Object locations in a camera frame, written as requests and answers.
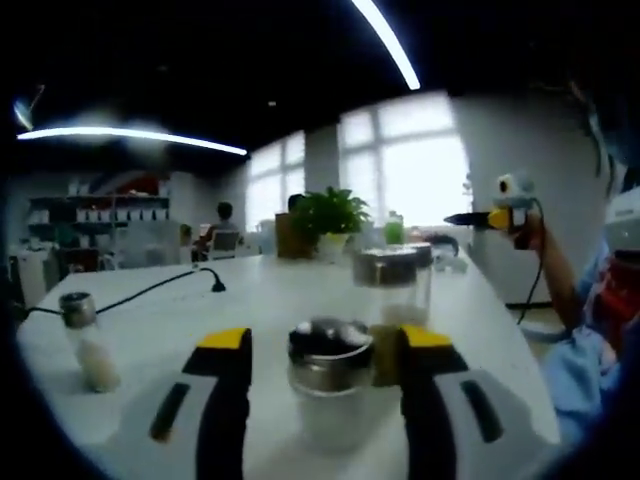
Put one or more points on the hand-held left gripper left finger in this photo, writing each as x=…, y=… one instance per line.
x=222, y=410

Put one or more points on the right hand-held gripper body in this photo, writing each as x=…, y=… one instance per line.
x=517, y=192

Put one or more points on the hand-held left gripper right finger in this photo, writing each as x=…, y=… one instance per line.
x=430, y=410

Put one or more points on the small seasoning bottle white powder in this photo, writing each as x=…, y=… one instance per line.
x=330, y=370

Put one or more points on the tall seasoning bottle brown powder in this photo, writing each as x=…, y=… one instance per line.
x=385, y=267

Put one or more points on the small seasoning bottle beige powder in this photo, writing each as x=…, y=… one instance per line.
x=95, y=360

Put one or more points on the green drink bottle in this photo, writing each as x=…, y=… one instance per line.
x=394, y=232

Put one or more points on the white chest device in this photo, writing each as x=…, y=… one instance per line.
x=625, y=220

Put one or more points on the white office chair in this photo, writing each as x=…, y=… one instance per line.
x=225, y=242

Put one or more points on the large green potted plant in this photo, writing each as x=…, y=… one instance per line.
x=330, y=210

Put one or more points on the grey mesh office chair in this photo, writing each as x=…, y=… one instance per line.
x=150, y=245

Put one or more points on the brown paper bag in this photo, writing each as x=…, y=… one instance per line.
x=290, y=240

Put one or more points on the long ceiling light strip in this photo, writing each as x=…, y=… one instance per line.
x=135, y=134
x=390, y=42

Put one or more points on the row of white storage bins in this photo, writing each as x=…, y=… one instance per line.
x=125, y=215

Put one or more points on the grey storage shelf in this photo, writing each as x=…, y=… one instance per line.
x=100, y=198

